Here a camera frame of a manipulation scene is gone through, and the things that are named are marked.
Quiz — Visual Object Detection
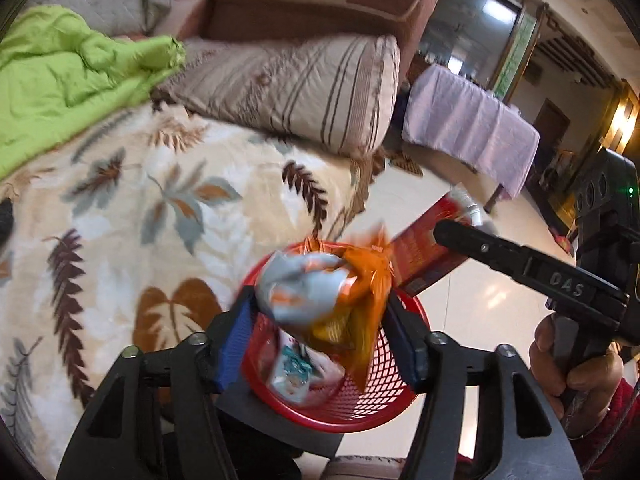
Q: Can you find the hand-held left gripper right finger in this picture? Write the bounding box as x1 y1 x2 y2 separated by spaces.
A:
385 292 583 480

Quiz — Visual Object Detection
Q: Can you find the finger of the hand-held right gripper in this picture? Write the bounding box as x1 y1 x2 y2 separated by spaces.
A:
432 220 551 296

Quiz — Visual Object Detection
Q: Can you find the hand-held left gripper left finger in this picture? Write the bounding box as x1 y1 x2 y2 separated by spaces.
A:
55 285 256 480

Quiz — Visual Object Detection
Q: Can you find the teal packet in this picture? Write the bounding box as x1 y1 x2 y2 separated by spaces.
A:
267 342 323 403

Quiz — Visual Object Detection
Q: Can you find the red white cigarette carton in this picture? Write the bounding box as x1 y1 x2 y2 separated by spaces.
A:
387 182 496 297

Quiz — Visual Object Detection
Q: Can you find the red plastic basket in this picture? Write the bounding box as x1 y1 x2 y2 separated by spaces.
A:
240 241 431 434

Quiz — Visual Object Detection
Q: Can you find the orange snack bag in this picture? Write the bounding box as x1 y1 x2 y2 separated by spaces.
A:
255 232 396 381

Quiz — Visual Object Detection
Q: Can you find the person's right forearm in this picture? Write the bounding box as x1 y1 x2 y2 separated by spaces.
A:
565 377 640 480

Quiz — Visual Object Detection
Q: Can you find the person's right hand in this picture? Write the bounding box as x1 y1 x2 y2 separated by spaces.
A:
529 312 626 440

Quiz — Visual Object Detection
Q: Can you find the wooden cabinet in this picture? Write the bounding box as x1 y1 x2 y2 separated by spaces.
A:
537 80 640 241

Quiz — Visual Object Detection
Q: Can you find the brown patterned floor mat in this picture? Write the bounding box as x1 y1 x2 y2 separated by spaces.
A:
389 152 425 177

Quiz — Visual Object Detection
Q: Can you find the table with lilac cloth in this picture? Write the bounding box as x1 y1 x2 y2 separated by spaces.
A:
401 64 542 211

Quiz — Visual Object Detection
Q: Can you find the leaf print blanket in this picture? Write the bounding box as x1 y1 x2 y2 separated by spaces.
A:
0 102 386 471

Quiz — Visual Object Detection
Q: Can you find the glass partition door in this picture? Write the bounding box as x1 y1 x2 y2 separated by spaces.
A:
417 0 546 106

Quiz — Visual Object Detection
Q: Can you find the striped beige pillow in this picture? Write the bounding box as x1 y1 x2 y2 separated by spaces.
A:
152 35 401 158

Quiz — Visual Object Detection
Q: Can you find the green quilt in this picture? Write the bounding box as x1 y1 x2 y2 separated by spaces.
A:
0 5 186 181

